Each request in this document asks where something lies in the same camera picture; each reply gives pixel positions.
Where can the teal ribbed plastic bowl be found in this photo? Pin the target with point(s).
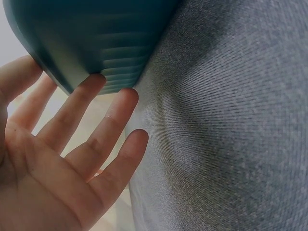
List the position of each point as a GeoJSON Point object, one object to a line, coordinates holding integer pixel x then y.
{"type": "Point", "coordinates": [84, 36]}

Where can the person's left hand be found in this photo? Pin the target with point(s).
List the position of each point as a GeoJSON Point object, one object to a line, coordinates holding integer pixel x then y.
{"type": "Point", "coordinates": [43, 173]}

